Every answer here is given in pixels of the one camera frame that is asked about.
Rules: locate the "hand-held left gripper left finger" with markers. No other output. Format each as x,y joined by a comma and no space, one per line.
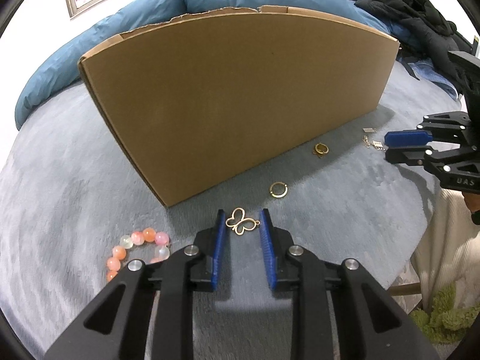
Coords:
218,255

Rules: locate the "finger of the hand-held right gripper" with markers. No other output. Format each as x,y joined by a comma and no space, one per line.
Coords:
408,155
407,138

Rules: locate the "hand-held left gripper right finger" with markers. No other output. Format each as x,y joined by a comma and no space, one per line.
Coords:
269,255

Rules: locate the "gold butterfly pendant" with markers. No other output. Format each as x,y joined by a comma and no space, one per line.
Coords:
240,221

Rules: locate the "brown cardboard box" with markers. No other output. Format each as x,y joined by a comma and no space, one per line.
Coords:
232,101

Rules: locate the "person's right hand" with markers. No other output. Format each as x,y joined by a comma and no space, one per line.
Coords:
473,206

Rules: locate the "black jacket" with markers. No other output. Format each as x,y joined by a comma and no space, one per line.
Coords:
412,11

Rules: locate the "wooden bar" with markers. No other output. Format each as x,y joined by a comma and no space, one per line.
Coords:
407,289

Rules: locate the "grey fleece bed blanket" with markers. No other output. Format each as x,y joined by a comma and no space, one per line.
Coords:
75,180

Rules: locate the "green shaggy rug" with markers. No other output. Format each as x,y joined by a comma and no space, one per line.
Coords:
450,318

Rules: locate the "blue duvet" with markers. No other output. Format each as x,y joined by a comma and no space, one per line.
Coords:
93,37

